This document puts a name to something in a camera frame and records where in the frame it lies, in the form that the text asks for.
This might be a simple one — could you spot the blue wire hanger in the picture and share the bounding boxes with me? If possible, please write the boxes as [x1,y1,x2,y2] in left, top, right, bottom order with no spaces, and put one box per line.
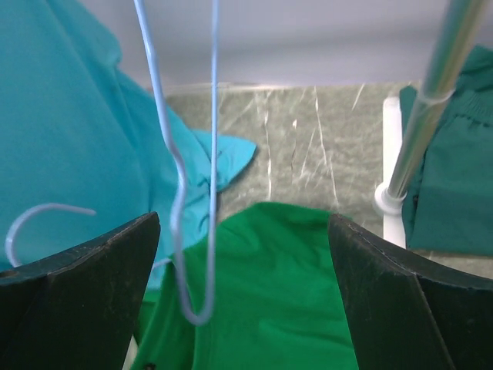
[133,0,220,326]
[4,203,170,271]

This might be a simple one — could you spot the turquoise t shirt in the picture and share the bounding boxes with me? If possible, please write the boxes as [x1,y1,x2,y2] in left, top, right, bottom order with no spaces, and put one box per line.
[0,0,258,290]

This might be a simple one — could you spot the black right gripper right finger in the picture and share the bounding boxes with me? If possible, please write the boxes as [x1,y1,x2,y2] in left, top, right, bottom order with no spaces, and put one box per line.
[328,214,492,369]

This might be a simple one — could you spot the white clothes rack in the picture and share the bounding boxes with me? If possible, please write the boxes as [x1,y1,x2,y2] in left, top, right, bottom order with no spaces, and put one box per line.
[373,1,490,249]

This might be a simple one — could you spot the dark green pants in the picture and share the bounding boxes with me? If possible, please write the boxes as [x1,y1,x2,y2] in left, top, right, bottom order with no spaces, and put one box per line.
[402,45,492,256]

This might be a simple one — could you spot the green t shirt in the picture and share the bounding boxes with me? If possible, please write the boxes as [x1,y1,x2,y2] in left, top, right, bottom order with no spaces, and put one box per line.
[133,202,357,369]

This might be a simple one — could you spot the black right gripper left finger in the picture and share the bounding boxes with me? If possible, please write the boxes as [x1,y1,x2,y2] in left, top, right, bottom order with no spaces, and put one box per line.
[1,212,160,369]

